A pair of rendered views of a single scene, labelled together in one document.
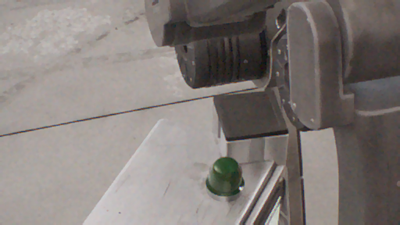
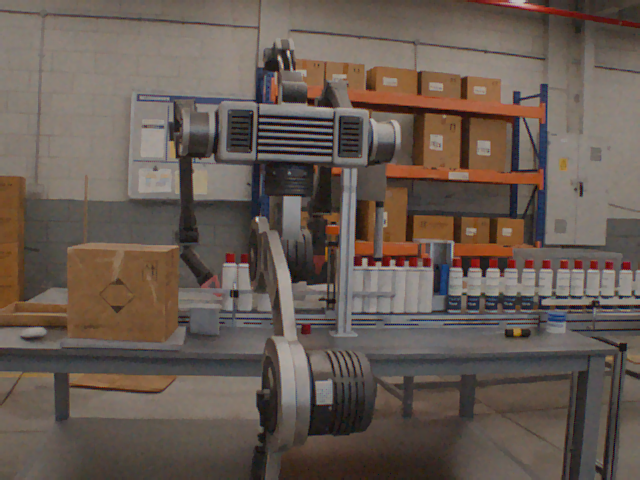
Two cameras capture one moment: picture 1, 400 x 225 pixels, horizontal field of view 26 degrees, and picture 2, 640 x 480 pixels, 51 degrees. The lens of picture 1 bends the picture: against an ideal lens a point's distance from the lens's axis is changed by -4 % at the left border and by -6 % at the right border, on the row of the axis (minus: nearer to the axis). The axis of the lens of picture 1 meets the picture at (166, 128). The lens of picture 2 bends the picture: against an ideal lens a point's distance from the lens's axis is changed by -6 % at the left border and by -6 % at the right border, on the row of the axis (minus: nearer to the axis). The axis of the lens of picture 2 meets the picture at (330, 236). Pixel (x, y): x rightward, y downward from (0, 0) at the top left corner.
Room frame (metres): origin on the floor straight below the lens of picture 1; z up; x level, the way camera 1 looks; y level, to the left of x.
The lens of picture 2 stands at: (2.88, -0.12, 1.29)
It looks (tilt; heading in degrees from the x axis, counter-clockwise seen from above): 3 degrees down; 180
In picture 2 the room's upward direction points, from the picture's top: 2 degrees clockwise
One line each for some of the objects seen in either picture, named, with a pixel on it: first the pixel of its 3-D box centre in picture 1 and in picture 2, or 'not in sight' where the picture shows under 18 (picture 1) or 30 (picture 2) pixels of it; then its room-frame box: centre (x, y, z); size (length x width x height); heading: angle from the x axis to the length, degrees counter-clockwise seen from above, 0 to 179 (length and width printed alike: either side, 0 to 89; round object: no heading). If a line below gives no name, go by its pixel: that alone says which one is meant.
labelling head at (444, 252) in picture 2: not in sight; (431, 274); (0.17, 0.28, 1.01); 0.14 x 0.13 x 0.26; 99
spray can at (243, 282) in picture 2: not in sight; (244, 282); (0.37, -0.41, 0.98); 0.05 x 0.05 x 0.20
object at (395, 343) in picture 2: not in sight; (284, 319); (0.16, -0.28, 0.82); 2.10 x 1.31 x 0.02; 99
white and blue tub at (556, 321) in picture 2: not in sight; (556, 322); (0.35, 0.73, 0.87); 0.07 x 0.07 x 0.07
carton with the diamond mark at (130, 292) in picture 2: not in sight; (125, 289); (0.72, -0.74, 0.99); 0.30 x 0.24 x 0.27; 92
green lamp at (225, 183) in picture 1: (225, 175); not in sight; (0.42, -0.04, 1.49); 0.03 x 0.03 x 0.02
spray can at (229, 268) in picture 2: not in sight; (229, 282); (0.38, -0.46, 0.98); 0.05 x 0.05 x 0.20
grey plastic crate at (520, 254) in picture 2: not in sight; (566, 267); (-1.50, 1.41, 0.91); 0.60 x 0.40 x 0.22; 108
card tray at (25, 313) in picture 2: not in sight; (46, 314); (0.48, -1.11, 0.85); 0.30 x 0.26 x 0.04; 99
